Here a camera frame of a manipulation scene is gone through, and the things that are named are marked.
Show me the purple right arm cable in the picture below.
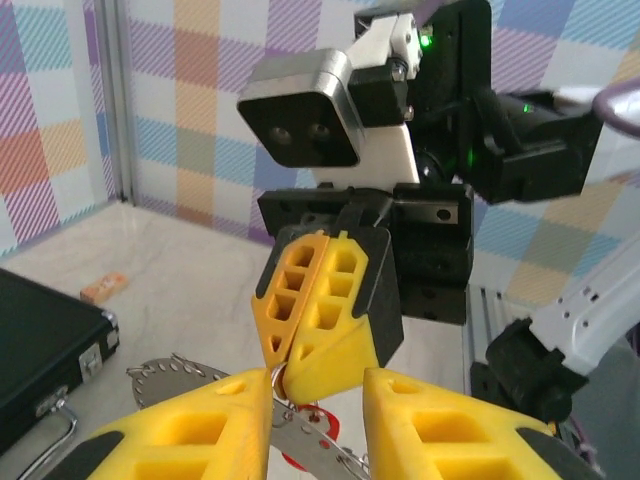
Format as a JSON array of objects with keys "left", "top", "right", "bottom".
[{"left": 592, "top": 77, "right": 640, "bottom": 134}]

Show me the grey slotted side rail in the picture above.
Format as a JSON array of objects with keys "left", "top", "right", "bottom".
[{"left": 463, "top": 283, "right": 507, "bottom": 402}]

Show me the black hard case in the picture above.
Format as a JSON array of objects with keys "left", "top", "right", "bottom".
[{"left": 0, "top": 267, "right": 121, "bottom": 480}]

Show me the silver split keyring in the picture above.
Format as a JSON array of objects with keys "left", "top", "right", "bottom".
[{"left": 269, "top": 363, "right": 296, "bottom": 409}]

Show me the perforated silver metal plate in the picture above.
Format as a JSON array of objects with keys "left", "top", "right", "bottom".
[{"left": 127, "top": 355, "right": 374, "bottom": 480}]

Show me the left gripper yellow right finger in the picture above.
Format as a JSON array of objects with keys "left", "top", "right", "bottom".
[{"left": 362, "top": 367, "right": 604, "bottom": 480}]

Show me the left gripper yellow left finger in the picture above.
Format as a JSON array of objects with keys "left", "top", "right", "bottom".
[{"left": 74, "top": 368, "right": 275, "bottom": 480}]

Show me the aluminium frame post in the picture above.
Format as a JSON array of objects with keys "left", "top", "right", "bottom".
[{"left": 102, "top": 0, "right": 135, "bottom": 202}]

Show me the small orange block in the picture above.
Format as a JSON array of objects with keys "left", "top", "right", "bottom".
[{"left": 79, "top": 272, "right": 130, "bottom": 304}]

